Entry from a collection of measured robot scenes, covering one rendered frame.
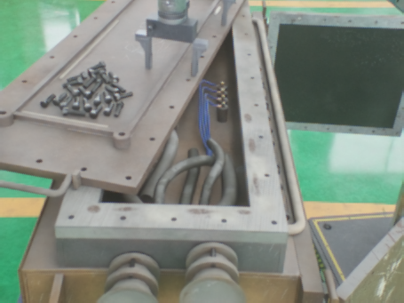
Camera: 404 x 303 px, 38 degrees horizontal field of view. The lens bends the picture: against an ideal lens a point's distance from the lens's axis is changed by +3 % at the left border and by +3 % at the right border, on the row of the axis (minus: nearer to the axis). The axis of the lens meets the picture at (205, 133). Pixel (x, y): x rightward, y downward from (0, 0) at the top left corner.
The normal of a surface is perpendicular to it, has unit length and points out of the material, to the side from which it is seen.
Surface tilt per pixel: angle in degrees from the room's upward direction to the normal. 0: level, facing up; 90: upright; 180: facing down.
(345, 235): 0
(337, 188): 0
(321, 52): 90
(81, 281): 90
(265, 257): 90
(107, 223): 0
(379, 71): 90
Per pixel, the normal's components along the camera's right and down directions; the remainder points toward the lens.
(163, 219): 0.04, -0.83
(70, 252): 0.00, 0.55
